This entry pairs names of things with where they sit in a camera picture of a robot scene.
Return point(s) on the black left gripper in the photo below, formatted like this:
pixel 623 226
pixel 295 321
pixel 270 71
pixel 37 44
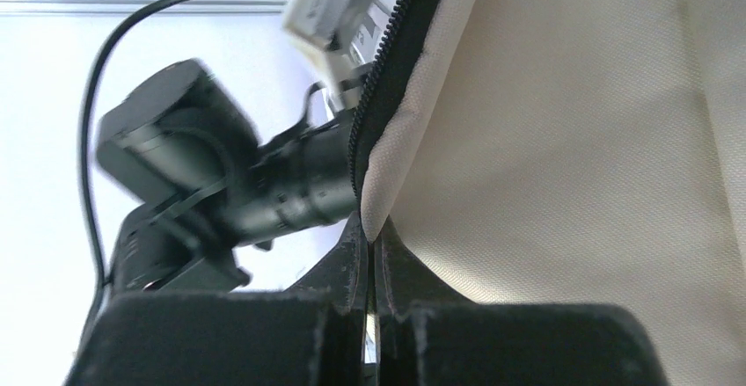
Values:
pixel 180 144

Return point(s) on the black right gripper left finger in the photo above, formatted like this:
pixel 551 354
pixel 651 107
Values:
pixel 312 333

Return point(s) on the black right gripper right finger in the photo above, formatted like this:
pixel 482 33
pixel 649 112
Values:
pixel 430 334

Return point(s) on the cream canvas student bag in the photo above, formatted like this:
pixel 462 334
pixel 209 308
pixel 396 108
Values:
pixel 571 151

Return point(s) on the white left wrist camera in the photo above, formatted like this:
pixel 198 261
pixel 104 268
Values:
pixel 323 31

